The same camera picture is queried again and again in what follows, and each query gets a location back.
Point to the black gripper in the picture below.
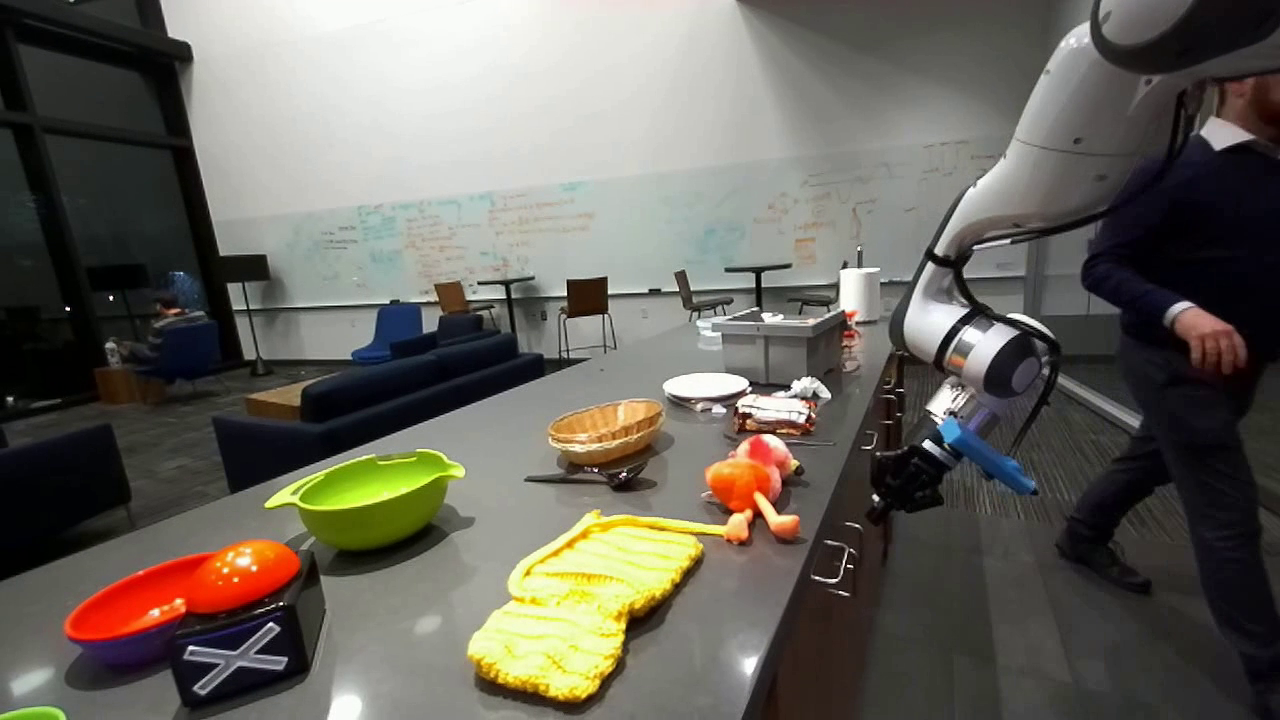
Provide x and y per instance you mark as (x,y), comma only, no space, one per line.
(920,476)

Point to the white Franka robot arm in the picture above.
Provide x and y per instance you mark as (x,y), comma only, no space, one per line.
(1065,147)

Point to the bystander bare hand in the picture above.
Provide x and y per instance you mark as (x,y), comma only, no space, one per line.
(1208,342)

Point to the wooden counter cabinet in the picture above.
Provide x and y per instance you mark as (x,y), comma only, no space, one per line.
(855,573)

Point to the small white crumpled object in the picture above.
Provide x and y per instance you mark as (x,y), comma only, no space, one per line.
(808,391)

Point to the orange pink plush toy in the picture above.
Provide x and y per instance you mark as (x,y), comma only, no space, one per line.
(741,482)

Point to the metal rectangular container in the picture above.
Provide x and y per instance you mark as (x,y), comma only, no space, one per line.
(784,351)

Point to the white paper towel roll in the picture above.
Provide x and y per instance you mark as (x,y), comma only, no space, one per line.
(862,294)

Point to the white plate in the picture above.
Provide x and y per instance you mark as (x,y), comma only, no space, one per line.
(707,384)

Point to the tall black round table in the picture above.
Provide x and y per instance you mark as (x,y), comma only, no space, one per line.
(507,281)
(758,269)

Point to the black ladle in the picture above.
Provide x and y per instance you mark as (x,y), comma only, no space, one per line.
(621,472)

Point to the brown chair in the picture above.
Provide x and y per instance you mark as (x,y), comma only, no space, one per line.
(586,300)
(691,294)
(452,300)

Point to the wicker basket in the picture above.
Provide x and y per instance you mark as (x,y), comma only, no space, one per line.
(607,429)

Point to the yellow knitted cloth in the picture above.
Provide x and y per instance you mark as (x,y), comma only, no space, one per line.
(586,600)

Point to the person in dark sweater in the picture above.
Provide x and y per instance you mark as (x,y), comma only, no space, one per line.
(1200,441)

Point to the long blue sofa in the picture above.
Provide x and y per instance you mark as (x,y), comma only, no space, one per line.
(387,392)

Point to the blue armchair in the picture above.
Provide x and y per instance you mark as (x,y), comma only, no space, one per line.
(391,333)

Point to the green plastic bowl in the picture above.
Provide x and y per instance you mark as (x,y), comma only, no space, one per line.
(367,501)

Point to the low wooden coffee table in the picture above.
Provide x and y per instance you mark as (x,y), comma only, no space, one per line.
(283,397)

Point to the orange round toy fruit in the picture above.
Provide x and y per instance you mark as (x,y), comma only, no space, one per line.
(244,573)

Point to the black box with white cross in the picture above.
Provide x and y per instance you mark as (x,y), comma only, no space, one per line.
(244,652)

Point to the seated person in blue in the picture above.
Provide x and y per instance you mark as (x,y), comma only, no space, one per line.
(173,327)

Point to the orange plastic bowl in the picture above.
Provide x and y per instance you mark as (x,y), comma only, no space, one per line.
(124,607)

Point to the dark blue sofa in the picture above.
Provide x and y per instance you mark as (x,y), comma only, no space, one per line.
(62,486)

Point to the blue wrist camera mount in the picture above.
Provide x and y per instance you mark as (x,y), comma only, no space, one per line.
(986,461)

